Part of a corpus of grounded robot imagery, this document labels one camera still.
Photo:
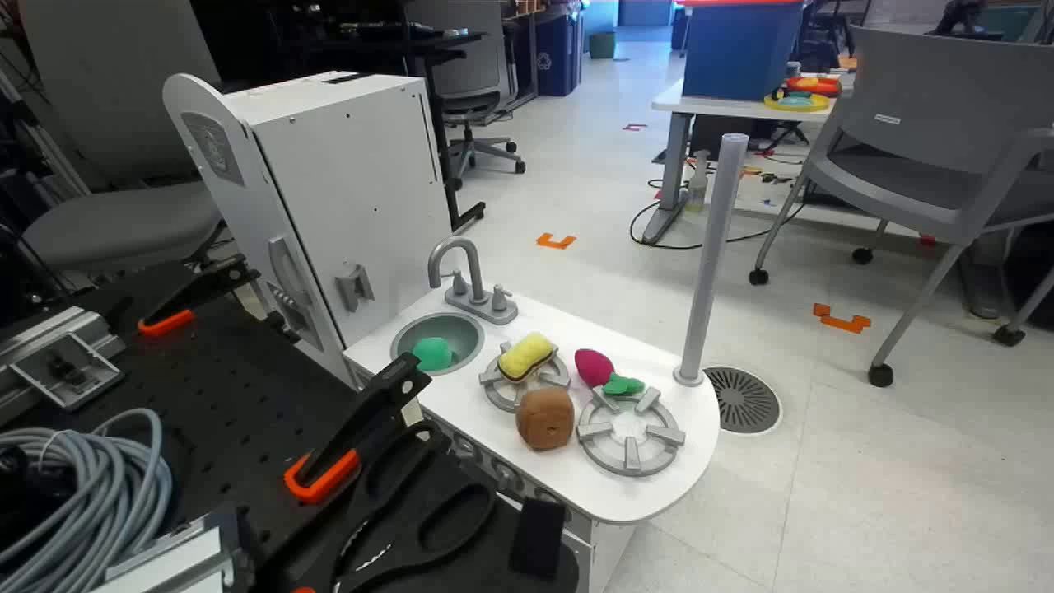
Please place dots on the brown round toy object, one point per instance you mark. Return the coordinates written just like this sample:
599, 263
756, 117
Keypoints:
543, 421

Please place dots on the grey stove plate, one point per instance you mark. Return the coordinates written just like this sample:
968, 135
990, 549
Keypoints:
502, 390

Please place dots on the clear plate with food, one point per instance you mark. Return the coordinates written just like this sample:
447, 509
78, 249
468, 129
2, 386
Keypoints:
631, 450

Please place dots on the black flat phone-like object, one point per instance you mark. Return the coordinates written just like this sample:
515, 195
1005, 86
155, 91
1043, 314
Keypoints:
537, 539

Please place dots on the yellow toy food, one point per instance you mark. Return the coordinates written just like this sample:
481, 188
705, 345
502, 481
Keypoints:
527, 357

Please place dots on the grey toy faucet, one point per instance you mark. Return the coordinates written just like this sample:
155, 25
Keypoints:
468, 288

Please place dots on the teal toy sink basin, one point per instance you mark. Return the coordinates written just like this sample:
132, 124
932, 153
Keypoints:
464, 332

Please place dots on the pink toy food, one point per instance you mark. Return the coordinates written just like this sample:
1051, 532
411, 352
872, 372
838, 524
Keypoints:
593, 368

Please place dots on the green toy in sink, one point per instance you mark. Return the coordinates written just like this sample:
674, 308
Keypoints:
433, 355

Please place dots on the small green toy food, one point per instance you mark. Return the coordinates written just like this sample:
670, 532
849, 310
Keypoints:
625, 386

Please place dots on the grey toy kitchen pole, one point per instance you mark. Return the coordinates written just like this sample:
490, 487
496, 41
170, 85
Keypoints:
711, 251

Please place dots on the white toy kitchen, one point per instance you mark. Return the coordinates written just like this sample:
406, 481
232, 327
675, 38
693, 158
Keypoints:
364, 186

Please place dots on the rolling office chair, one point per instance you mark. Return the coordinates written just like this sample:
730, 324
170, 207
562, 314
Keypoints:
475, 78

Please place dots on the round floor drain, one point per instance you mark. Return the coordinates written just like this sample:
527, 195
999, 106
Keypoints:
745, 399

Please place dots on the blue trash bin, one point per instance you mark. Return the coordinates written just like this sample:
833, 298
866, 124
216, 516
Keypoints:
559, 55

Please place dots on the white side table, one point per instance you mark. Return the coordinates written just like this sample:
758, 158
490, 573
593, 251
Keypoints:
702, 106

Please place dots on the blue storage bin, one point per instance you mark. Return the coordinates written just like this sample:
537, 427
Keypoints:
738, 50

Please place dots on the colourful toys on table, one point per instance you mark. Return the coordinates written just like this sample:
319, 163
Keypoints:
803, 98

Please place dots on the grey padded chair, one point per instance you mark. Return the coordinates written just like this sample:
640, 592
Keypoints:
121, 224

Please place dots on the grey plastic chair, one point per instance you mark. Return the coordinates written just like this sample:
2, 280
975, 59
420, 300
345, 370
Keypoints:
932, 121

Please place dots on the aluminium mounting bracket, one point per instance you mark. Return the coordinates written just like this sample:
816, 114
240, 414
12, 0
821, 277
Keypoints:
64, 370

